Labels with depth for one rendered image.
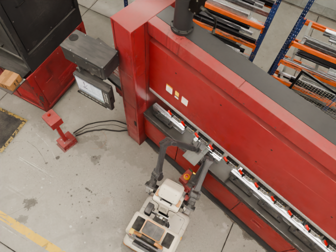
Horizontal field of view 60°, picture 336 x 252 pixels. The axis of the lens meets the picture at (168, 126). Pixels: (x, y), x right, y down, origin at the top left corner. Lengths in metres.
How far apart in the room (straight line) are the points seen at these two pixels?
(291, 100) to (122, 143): 2.81
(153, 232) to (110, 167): 1.50
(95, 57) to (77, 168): 2.06
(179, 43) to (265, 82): 0.74
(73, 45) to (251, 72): 1.64
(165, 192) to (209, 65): 1.24
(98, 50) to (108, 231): 2.37
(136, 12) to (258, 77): 1.16
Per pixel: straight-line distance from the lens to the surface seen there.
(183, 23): 2.44
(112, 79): 3.58
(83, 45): 2.95
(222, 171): 3.48
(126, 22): 2.60
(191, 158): 3.33
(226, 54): 2.44
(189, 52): 2.40
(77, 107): 4.89
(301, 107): 2.35
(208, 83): 2.53
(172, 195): 2.81
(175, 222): 3.86
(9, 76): 4.08
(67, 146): 4.53
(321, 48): 4.14
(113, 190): 4.26
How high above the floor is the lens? 4.08
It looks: 63 degrees down
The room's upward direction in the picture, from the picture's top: 7 degrees clockwise
